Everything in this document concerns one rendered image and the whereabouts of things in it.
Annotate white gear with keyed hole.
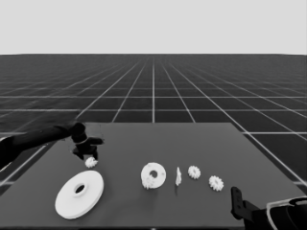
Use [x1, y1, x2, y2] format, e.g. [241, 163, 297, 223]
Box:
[208, 174, 225, 193]

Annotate large thick white disc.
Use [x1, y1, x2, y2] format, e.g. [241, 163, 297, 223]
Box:
[54, 170, 105, 220]

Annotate small white T-shaped piece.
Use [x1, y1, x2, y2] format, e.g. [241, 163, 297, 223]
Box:
[175, 166, 183, 187]

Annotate white round carrier with pins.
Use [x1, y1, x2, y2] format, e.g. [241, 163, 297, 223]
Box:
[140, 162, 167, 190]

